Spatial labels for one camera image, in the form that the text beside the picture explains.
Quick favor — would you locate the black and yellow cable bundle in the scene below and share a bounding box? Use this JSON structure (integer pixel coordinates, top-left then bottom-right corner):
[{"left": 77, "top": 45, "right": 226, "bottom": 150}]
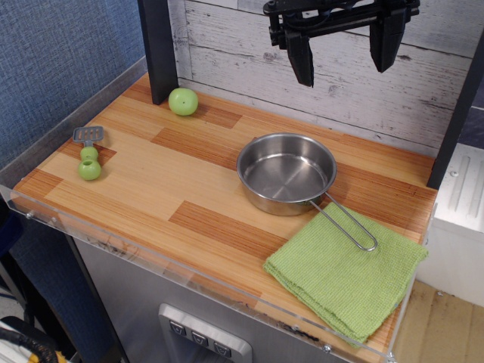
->
[{"left": 0, "top": 316, "right": 65, "bottom": 363}]

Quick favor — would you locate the silver control panel with buttons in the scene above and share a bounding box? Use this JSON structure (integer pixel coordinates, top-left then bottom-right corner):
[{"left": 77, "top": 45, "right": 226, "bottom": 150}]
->
[{"left": 158, "top": 303, "right": 253, "bottom": 362}]

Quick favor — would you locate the toy spatula with green handle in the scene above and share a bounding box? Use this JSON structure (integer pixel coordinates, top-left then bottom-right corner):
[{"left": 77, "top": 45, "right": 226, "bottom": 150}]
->
[{"left": 73, "top": 126, "right": 104, "bottom": 181}]

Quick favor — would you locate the black vertical post right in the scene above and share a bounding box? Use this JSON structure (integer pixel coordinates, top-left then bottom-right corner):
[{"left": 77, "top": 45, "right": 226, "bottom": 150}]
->
[{"left": 427, "top": 34, "right": 483, "bottom": 190}]

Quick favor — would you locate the green toy apple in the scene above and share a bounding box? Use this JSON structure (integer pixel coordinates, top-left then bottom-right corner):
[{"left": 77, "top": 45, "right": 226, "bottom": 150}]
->
[{"left": 168, "top": 88, "right": 198, "bottom": 116}]

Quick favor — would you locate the green folded cloth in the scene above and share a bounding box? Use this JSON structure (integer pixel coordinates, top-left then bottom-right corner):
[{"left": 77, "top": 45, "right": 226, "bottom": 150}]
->
[{"left": 263, "top": 203, "right": 428, "bottom": 347}]

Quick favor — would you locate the clear acrylic table guard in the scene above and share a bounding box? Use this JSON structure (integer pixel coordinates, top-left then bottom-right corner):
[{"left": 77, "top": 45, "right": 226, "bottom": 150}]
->
[{"left": 1, "top": 60, "right": 436, "bottom": 362}]

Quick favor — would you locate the metal pan with wire handle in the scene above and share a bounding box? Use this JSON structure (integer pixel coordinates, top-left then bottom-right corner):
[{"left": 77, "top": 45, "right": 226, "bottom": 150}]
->
[{"left": 236, "top": 132, "right": 378, "bottom": 252}]

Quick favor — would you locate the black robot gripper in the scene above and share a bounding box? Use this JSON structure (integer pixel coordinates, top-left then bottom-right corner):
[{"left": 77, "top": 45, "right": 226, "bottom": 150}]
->
[{"left": 263, "top": 1, "right": 420, "bottom": 87}]

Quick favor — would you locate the black vertical post left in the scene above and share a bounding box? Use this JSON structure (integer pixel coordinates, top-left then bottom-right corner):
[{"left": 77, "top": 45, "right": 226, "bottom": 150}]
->
[{"left": 138, "top": 0, "right": 178, "bottom": 105}]

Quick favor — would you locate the black vertical post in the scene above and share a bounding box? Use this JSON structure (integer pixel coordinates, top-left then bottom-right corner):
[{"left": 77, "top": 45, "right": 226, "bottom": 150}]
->
[
  {"left": 427, "top": 34, "right": 483, "bottom": 190},
  {"left": 138, "top": 0, "right": 178, "bottom": 105}
]

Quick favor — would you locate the white aluminium block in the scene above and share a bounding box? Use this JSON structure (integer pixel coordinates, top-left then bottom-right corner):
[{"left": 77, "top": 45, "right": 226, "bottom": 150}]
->
[{"left": 417, "top": 144, "right": 483, "bottom": 306}]

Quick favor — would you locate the stainless steel cabinet front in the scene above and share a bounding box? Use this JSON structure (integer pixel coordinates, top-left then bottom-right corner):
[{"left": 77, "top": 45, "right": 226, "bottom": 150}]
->
[{"left": 73, "top": 239, "right": 344, "bottom": 362}]

